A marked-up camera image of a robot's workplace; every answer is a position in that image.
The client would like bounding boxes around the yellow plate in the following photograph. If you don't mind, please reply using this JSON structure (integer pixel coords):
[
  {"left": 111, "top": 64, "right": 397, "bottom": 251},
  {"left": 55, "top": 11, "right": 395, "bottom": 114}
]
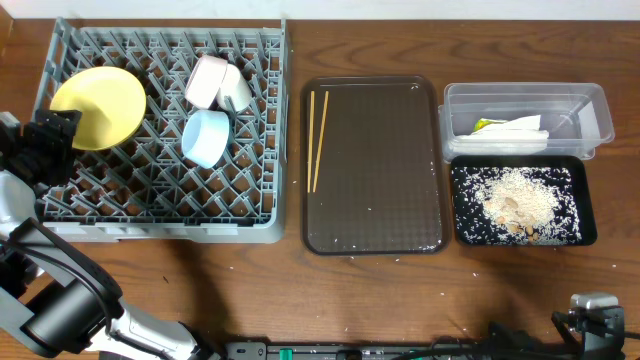
[{"left": 49, "top": 66, "right": 147, "bottom": 151}]

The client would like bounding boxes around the light blue bowl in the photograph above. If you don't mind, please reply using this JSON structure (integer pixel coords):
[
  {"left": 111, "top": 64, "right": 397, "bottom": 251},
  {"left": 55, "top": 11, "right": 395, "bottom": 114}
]
[{"left": 181, "top": 110, "right": 231, "bottom": 169}]

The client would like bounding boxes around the white cup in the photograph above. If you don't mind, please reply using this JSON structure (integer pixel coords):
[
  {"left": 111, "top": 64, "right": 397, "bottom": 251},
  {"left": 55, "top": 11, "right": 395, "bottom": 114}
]
[{"left": 215, "top": 64, "right": 253, "bottom": 112}]

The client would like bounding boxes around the white napkin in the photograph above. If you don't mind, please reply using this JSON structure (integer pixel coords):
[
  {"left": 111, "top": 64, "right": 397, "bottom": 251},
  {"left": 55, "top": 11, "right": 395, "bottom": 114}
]
[{"left": 450, "top": 115, "right": 549, "bottom": 155}]

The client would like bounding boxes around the wooden chopstick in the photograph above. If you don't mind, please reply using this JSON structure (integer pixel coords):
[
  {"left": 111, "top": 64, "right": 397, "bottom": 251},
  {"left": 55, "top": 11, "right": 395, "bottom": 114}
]
[
  {"left": 307, "top": 90, "right": 315, "bottom": 193},
  {"left": 312, "top": 90, "right": 330, "bottom": 193}
]

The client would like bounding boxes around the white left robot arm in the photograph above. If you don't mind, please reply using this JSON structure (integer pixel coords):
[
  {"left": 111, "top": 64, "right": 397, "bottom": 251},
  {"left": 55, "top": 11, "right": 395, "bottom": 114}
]
[{"left": 1, "top": 110, "right": 226, "bottom": 360}]

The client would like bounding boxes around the black food waste tray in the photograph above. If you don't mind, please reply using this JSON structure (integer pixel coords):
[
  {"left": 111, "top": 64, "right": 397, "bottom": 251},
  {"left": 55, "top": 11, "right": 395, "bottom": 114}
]
[{"left": 450, "top": 155, "right": 598, "bottom": 246}]

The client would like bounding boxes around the clear plastic waste bin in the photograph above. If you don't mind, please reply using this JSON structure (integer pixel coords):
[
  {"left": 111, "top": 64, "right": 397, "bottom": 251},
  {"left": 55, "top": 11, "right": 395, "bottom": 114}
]
[{"left": 439, "top": 82, "right": 615, "bottom": 162}]

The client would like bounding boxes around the grey plastic dish rack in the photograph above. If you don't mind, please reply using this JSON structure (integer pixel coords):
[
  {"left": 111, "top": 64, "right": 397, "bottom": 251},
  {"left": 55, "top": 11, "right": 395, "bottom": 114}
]
[{"left": 6, "top": 16, "right": 291, "bottom": 245}]

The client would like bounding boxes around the rice and peanut pile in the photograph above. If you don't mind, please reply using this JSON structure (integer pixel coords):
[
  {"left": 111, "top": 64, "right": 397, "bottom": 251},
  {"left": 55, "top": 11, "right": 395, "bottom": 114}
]
[{"left": 451, "top": 166, "right": 583, "bottom": 246}]

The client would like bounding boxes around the dark brown serving tray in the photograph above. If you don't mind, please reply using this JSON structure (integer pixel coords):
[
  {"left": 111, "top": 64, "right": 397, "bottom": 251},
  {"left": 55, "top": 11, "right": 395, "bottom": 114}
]
[{"left": 301, "top": 75, "right": 452, "bottom": 256}]

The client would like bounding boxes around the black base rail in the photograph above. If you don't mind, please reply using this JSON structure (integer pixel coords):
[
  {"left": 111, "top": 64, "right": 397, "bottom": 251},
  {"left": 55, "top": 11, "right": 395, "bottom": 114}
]
[{"left": 225, "top": 341, "right": 580, "bottom": 360}]

